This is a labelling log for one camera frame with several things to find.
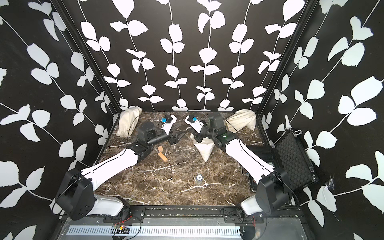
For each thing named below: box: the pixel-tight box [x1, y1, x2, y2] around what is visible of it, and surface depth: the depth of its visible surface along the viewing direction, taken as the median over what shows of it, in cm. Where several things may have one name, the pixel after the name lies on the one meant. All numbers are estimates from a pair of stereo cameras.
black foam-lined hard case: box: [246, 128, 319, 191], surface depth 79 cm
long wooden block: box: [157, 152, 168, 162], surface depth 96 cm
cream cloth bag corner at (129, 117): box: [116, 106, 143, 137], surface depth 109 cm
